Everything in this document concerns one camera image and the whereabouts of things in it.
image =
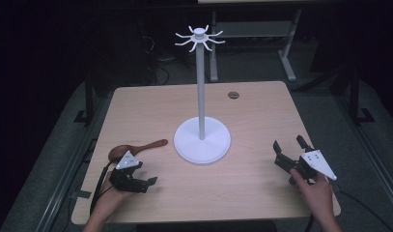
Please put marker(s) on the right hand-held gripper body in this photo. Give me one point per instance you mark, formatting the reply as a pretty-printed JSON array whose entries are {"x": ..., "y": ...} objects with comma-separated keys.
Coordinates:
[{"x": 317, "y": 162}]

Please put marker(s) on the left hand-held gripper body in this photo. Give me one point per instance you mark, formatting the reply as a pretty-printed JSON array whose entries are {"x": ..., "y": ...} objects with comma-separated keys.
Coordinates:
[{"x": 127, "y": 160}]

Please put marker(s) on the brown wooden spoon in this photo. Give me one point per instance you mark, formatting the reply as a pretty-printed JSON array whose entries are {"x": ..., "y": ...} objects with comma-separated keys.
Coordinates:
[{"x": 118, "y": 151}]

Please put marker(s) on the white hook stand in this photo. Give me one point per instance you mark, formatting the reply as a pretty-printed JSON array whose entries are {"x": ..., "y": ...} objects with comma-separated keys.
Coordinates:
[{"x": 202, "y": 96}]

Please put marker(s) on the person's right hand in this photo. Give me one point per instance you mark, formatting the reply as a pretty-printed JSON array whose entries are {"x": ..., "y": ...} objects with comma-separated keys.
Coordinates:
[{"x": 314, "y": 195}]

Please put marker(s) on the person's left hand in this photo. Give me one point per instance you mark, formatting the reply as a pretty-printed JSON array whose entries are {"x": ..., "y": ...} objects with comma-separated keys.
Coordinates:
[{"x": 111, "y": 199}]

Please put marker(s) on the grey tape strip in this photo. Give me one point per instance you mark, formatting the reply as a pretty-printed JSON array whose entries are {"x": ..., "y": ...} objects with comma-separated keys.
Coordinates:
[{"x": 82, "y": 194}]

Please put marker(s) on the black metal stand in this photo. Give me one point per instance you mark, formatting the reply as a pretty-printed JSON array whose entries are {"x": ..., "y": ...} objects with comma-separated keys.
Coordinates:
[
  {"x": 89, "y": 100},
  {"x": 355, "y": 96}
]

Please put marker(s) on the white desk frame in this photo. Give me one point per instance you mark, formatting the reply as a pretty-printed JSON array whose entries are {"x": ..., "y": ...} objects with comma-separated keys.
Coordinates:
[{"x": 289, "y": 54}]

